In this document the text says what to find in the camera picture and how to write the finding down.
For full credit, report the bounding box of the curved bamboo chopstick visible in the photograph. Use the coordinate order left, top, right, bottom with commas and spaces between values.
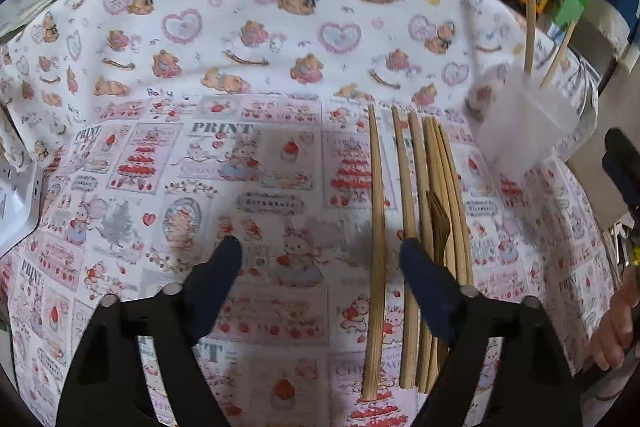
522, 0, 537, 76

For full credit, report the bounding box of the strawberry cake print cloth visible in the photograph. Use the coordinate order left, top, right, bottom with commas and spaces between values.
0, 94, 626, 427

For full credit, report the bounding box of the person's right hand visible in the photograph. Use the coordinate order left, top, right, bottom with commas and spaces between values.
589, 264, 640, 371

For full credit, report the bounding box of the bear heart print cloth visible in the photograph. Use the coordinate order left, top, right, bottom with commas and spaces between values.
0, 0, 601, 170

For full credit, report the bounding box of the straight bamboo chopstick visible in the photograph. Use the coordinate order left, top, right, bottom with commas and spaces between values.
540, 21, 577, 89

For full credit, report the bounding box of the bunch of bamboo chopsticks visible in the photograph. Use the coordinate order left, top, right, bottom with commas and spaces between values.
361, 106, 475, 403

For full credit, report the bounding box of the translucent plastic cup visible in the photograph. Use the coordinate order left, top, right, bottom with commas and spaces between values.
467, 62, 592, 178

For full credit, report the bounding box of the white desk lamp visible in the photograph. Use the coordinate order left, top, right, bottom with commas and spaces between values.
0, 159, 44, 254

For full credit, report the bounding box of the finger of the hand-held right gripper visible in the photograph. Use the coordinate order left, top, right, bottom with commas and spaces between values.
602, 129, 640, 230

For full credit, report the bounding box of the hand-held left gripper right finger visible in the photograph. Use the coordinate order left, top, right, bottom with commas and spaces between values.
399, 238, 583, 427

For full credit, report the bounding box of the small green carton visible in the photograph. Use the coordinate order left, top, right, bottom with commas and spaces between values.
554, 0, 587, 28

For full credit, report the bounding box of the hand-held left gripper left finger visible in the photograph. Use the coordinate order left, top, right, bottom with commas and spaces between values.
55, 234, 246, 427

